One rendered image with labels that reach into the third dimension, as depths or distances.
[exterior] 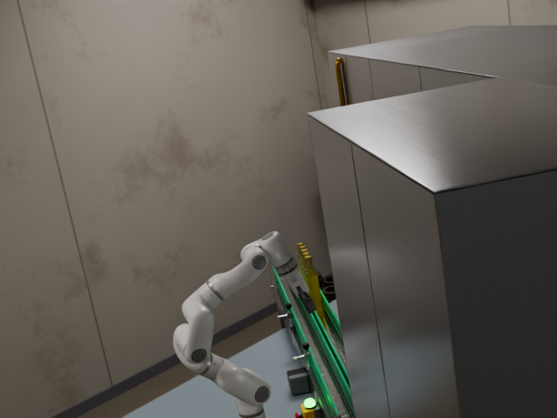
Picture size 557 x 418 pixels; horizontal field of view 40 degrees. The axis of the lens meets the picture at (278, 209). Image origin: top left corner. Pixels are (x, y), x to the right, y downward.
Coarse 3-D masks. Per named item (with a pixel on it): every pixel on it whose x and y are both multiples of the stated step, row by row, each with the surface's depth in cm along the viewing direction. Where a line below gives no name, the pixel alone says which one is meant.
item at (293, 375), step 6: (288, 372) 324; (294, 372) 323; (300, 372) 322; (306, 372) 321; (288, 378) 320; (294, 378) 318; (300, 378) 319; (306, 378) 319; (294, 384) 319; (300, 384) 319; (306, 384) 320; (294, 390) 320; (300, 390) 320; (306, 390) 320
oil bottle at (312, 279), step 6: (306, 258) 365; (306, 264) 366; (312, 264) 366; (306, 270) 368; (312, 270) 366; (306, 276) 366; (312, 276) 366; (306, 282) 370; (312, 282) 366; (318, 282) 367; (312, 288) 367; (318, 288) 368; (312, 294) 368; (318, 294) 368; (312, 300) 369; (318, 300) 369; (318, 306) 370
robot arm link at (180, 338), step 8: (176, 328) 256; (184, 328) 252; (176, 336) 253; (184, 336) 249; (176, 344) 255; (184, 344) 246; (176, 352) 256; (184, 360) 255; (208, 360) 255; (192, 368) 255; (200, 368) 254; (208, 368) 255
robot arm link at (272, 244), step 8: (272, 232) 252; (264, 240) 250; (272, 240) 249; (280, 240) 250; (264, 248) 250; (272, 248) 249; (280, 248) 250; (272, 256) 251; (280, 256) 250; (288, 256) 252; (272, 264) 253; (280, 264) 251
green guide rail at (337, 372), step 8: (312, 320) 343; (312, 328) 350; (320, 336) 326; (320, 344) 332; (328, 352) 309; (328, 360) 314; (336, 368) 296; (336, 376) 300; (344, 384) 281; (344, 392) 286; (352, 408) 273
